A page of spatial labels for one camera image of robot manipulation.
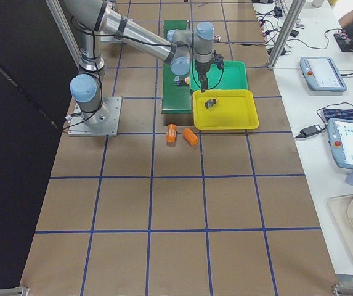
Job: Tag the plain orange cylinder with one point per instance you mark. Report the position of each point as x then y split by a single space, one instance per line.
190 136

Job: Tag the green conveyor belt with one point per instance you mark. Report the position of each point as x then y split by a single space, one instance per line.
176 97

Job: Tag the teach pendant far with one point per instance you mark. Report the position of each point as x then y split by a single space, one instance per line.
322 75

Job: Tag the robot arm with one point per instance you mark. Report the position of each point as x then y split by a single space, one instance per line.
98 19

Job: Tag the yellow push button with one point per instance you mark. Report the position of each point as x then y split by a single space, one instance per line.
210 103

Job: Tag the teach pendant near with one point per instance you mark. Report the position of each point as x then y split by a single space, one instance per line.
340 138

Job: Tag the aluminium frame post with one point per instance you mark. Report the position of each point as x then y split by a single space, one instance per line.
288 24

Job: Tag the black power adapter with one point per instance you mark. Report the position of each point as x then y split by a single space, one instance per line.
310 131

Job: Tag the orange cylinder with 4680 label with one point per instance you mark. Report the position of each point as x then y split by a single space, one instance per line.
171 133

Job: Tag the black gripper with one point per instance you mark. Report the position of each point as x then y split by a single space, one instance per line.
201 69

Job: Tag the teach pendant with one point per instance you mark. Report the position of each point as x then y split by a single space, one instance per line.
322 75
340 138

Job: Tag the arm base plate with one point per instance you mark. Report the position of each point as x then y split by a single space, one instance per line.
104 122

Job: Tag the blue patterned cloth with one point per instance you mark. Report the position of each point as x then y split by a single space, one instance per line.
346 114

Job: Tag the green plastic tray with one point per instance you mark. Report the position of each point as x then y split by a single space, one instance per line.
233 77

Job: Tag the yellow plastic tray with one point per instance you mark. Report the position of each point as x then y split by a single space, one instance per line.
235 110

